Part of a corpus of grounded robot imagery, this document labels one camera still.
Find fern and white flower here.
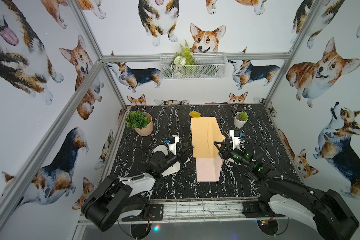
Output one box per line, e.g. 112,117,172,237
171,40,195,78

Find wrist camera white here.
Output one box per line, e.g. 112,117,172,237
165,135,179,155
229,130,245,149

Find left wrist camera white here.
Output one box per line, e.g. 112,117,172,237
165,135,179,155

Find small plant in white pot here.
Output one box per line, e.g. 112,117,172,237
234,112,249,129

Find brown kraft envelope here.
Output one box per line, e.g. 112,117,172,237
191,117,225,159

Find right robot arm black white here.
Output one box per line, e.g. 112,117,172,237
214,142,360,240

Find yellow toy shovel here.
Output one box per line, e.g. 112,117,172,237
189,111,201,118

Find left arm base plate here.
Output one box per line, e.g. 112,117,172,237
121,204,164,223

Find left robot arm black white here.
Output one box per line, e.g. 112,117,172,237
81,144,194,232

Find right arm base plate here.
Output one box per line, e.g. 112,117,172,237
242,201,284,218

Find pink envelope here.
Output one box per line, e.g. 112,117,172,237
196,155,223,182

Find white cream envelope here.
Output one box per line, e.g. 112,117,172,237
150,144,180,177

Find white wire wall basket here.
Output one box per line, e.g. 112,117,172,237
160,53,228,80

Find green plant in terracotta pot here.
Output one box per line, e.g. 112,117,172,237
125,111,153,137

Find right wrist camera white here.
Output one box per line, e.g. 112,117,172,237
229,130,245,149

